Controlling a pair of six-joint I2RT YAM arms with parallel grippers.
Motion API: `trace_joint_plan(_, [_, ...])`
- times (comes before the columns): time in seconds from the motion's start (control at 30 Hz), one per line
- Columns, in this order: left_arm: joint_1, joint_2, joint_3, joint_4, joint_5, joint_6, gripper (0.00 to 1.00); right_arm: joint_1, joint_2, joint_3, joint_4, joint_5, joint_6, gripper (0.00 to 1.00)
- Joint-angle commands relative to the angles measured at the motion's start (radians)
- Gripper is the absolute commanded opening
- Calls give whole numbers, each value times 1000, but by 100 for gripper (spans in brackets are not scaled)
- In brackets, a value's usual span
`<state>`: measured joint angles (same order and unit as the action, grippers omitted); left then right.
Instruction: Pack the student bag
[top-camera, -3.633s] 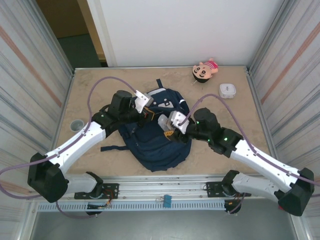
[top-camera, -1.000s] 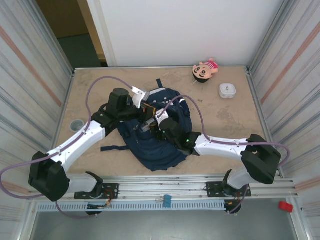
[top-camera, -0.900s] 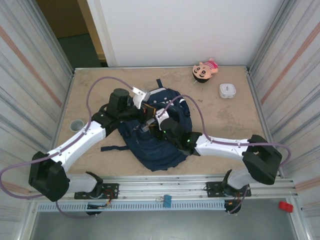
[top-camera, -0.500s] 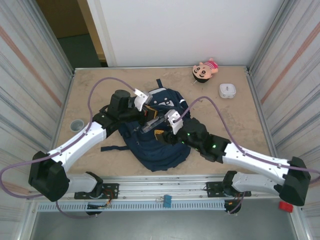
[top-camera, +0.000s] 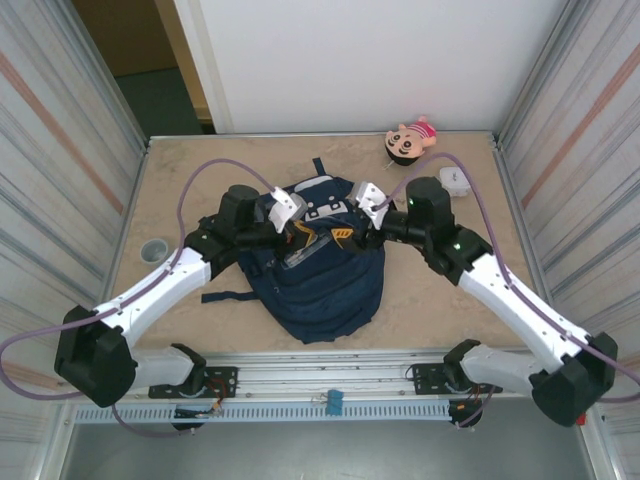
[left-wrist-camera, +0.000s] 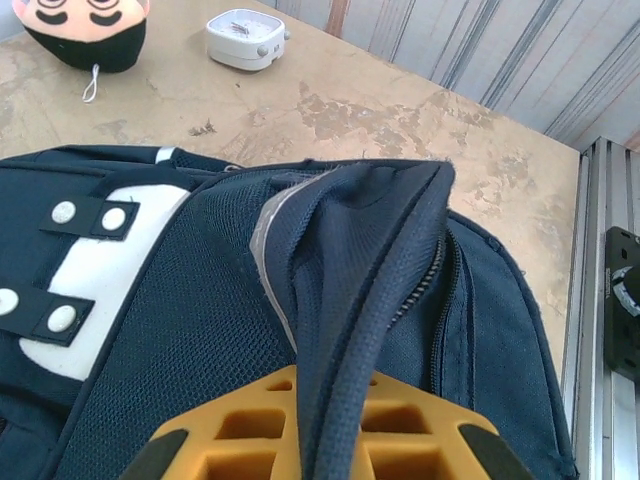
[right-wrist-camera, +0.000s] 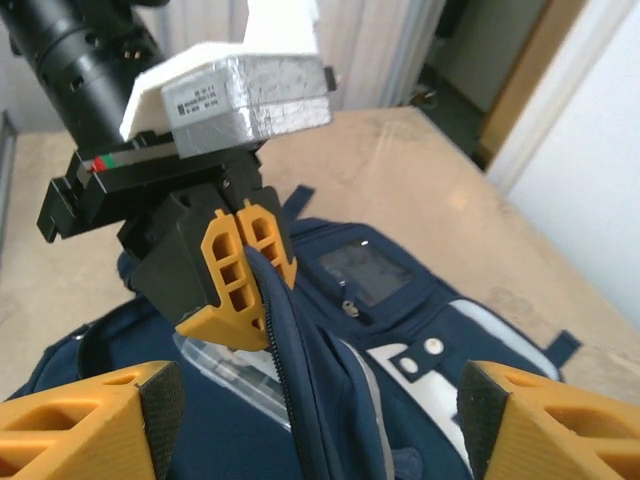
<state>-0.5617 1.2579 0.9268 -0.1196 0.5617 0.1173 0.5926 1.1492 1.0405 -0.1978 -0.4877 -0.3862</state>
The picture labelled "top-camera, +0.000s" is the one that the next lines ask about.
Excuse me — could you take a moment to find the navy blue student backpack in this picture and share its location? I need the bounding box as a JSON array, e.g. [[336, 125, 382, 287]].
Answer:
[[199, 157, 389, 345]]

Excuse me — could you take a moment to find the grey plastic cup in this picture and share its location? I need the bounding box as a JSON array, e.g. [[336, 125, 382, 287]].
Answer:
[[140, 238, 169, 264]]

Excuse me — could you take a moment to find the white slotted cable duct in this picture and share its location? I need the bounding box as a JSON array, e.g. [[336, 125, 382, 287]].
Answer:
[[73, 402, 454, 424]]

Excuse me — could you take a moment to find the aluminium frame rail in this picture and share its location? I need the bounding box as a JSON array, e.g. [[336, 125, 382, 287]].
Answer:
[[53, 349, 599, 405]]

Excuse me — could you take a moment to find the brown wooden door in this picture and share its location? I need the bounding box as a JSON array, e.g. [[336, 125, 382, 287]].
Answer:
[[72, 0, 211, 121]]

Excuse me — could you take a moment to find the small white box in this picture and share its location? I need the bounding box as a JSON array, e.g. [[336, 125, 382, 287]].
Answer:
[[438, 167, 473, 198]]

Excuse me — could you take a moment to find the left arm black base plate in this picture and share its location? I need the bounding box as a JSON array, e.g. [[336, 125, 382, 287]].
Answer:
[[148, 366, 240, 400]]

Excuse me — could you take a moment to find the plush doll with pink shirt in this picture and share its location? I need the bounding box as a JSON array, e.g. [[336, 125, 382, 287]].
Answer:
[[383, 115, 438, 165]]

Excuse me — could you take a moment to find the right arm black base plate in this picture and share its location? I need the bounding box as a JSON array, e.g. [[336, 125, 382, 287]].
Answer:
[[412, 360, 504, 397]]

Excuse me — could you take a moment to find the blue binder clip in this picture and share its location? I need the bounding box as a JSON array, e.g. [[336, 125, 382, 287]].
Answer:
[[312, 389, 346, 416]]

